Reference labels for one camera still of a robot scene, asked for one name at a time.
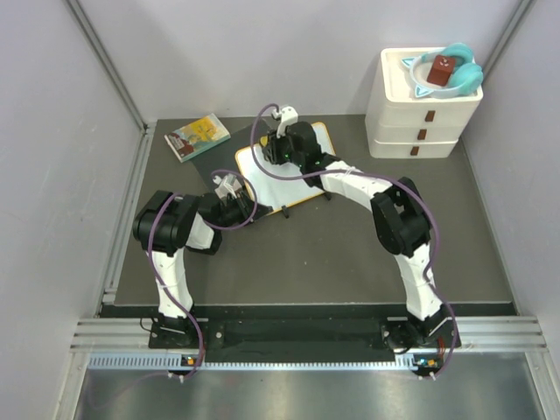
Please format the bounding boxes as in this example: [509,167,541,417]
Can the right aluminium frame post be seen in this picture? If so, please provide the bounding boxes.
[483,0,536,77]

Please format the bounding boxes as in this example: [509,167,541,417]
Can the colourful picture book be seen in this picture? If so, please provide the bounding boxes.
[164,114,231,163]

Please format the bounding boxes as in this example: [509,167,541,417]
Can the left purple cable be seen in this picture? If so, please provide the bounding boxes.
[147,169,260,380]

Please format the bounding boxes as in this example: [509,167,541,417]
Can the slotted grey cable duct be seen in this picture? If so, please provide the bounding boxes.
[87,353,438,372]

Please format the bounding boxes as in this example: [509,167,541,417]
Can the teal cat ear headphones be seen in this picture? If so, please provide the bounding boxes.
[401,43,484,100]

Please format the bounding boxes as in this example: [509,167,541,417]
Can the white three drawer cabinet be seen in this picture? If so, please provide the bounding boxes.
[365,47,483,159]

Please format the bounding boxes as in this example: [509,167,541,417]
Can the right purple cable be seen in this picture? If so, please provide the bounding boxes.
[248,102,459,380]

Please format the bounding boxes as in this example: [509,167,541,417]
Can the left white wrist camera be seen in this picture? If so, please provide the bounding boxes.
[213,173,242,204]

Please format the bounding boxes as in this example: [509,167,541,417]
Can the yellow framed whiteboard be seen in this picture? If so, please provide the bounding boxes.
[234,121,338,215]

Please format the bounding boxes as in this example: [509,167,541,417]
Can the brown cube toy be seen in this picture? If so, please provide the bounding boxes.
[426,54,456,87]

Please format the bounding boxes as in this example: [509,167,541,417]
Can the aluminium front rail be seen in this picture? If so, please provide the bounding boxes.
[71,316,548,353]

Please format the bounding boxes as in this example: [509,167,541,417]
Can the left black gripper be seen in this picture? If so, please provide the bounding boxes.
[214,191,271,230]

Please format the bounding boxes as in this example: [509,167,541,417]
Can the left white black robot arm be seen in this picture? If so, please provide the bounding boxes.
[132,188,272,348]

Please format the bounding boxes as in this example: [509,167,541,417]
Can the purple cable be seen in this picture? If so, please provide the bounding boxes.
[248,102,459,380]
[147,169,260,380]

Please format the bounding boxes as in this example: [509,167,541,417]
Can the left aluminium frame post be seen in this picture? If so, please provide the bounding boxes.
[63,0,147,132]

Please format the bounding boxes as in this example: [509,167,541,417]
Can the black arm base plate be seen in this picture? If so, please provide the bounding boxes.
[147,318,460,363]

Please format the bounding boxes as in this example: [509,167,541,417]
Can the dark grey flat mat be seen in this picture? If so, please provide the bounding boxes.
[191,124,252,190]

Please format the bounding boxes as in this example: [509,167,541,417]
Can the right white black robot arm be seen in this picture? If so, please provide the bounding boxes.
[254,122,449,347]

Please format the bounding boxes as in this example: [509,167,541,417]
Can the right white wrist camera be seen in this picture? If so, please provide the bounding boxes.
[271,105,298,138]

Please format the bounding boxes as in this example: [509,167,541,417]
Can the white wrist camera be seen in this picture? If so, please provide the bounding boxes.
[271,105,298,138]
[213,173,242,204]

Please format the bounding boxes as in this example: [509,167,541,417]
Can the aluminium frame post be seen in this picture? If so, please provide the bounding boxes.
[63,0,147,132]
[483,0,536,77]

